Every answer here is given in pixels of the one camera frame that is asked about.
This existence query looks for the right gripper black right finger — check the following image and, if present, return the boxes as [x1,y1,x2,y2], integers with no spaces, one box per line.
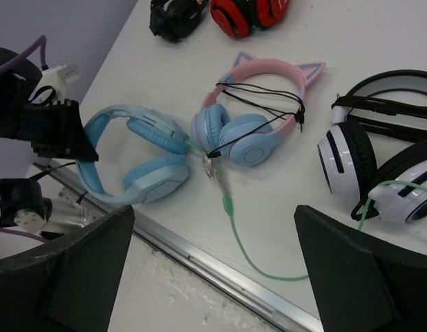
[294,205,427,331]

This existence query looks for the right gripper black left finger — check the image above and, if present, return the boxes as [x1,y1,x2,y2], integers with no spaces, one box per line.
[0,205,135,331]

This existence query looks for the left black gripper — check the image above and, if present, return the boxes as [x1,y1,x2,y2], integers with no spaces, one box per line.
[0,47,99,162]

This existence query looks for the light blue headphones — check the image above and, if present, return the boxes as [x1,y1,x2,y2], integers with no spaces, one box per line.
[76,103,192,205]

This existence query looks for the green headphone cable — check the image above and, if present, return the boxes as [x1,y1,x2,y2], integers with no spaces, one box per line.
[184,137,427,282]

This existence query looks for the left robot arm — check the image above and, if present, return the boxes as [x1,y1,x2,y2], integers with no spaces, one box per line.
[0,47,99,234]

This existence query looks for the white black headphones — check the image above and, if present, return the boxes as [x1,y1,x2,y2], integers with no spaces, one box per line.
[317,69,427,224]

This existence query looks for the pink blue cat-ear headphones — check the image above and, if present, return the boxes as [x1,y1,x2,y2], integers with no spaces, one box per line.
[191,51,325,167]

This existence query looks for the red black headphones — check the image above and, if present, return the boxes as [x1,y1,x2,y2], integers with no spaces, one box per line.
[209,0,290,38]

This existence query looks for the aluminium table edge rail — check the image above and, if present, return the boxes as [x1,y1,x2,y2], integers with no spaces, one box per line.
[33,162,325,332]

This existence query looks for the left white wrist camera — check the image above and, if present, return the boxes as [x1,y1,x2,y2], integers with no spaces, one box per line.
[34,64,81,102]

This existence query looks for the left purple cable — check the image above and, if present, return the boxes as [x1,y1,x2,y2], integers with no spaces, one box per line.
[0,34,48,81]

